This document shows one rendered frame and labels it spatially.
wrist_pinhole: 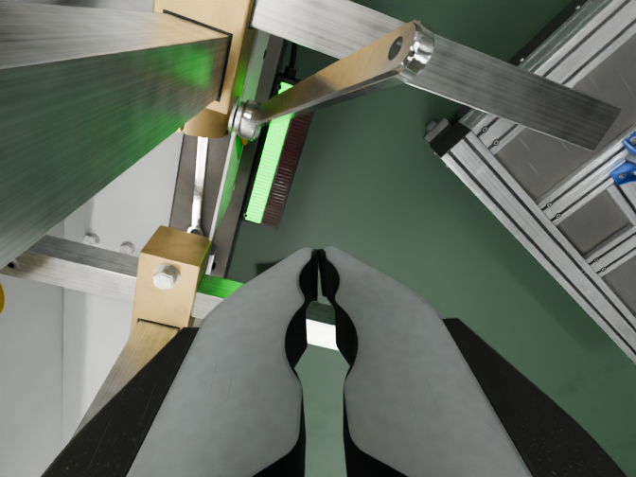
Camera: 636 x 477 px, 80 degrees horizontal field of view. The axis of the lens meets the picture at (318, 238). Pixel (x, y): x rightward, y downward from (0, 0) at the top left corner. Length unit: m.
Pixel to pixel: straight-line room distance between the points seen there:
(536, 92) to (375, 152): 0.91
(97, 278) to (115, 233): 0.24
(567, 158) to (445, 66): 0.89
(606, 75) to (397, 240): 0.68
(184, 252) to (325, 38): 0.20
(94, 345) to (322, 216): 0.75
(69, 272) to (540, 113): 0.38
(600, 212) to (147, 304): 1.13
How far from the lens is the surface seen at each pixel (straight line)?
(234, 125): 0.27
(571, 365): 1.98
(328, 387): 1.75
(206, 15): 0.25
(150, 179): 0.57
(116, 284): 0.38
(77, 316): 0.75
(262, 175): 0.44
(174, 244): 0.36
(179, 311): 0.37
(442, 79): 0.27
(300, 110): 0.17
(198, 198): 0.46
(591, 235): 1.28
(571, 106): 0.30
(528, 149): 1.08
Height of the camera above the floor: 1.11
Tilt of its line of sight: 61 degrees down
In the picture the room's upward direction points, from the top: 178 degrees clockwise
